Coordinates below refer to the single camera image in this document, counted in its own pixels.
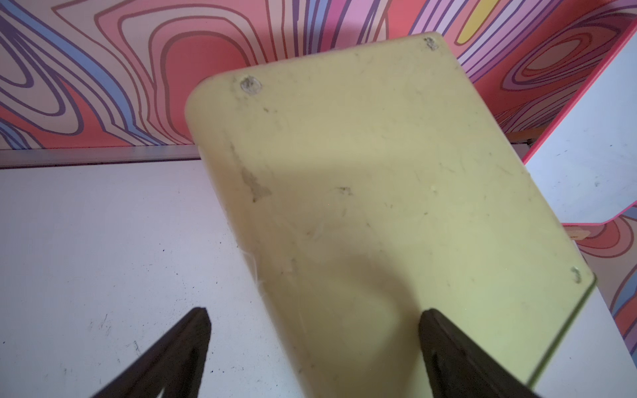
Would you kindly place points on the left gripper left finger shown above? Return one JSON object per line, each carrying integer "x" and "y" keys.
{"x": 172, "y": 367}

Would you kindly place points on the yellow green drawer cabinet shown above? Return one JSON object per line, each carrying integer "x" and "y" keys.
{"x": 369, "y": 184}

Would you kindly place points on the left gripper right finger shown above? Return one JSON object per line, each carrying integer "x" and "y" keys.
{"x": 457, "y": 367}

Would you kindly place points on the pink framed whiteboard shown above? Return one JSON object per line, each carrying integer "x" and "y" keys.
{"x": 584, "y": 163}

